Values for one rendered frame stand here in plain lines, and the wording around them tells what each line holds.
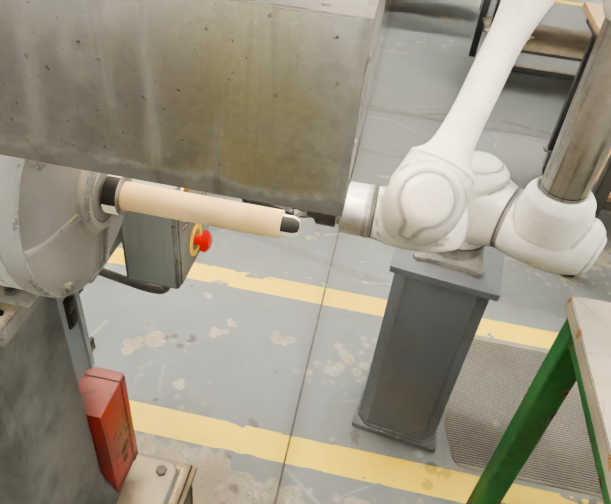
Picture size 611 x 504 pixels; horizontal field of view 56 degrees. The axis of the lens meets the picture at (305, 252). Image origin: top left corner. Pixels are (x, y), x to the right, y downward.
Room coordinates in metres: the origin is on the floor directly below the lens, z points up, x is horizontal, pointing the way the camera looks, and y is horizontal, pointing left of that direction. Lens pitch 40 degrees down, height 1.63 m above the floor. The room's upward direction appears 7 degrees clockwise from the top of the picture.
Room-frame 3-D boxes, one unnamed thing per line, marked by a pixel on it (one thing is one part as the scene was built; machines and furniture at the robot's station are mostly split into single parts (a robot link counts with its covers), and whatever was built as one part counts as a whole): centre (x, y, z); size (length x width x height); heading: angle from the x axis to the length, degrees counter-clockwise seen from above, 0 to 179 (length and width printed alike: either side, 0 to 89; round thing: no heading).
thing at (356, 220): (0.81, -0.08, 1.07); 0.09 x 0.06 x 0.09; 174
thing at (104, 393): (0.72, 0.48, 0.49); 0.25 x 0.12 x 0.37; 84
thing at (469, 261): (1.22, -0.36, 0.73); 0.22 x 0.18 x 0.06; 76
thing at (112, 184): (0.53, 0.22, 1.25); 0.05 x 0.02 x 0.05; 174
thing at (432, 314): (1.22, -0.38, 0.35); 0.28 x 0.28 x 0.70; 76
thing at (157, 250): (0.78, 0.32, 0.99); 0.24 x 0.21 x 0.26; 84
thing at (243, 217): (0.52, 0.12, 1.25); 0.18 x 0.03 x 0.03; 84
